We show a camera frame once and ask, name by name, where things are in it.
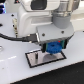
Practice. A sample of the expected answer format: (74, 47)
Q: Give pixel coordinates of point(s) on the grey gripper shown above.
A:
(51, 33)

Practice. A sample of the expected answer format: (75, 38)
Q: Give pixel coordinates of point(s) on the beige electrical connector block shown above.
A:
(14, 23)

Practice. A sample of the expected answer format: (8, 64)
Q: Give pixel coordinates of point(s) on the metal peg base plate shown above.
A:
(43, 58)

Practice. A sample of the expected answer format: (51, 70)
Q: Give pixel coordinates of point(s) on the blue plastic gear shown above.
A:
(53, 47)

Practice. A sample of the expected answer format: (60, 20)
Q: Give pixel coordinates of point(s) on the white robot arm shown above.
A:
(45, 21)

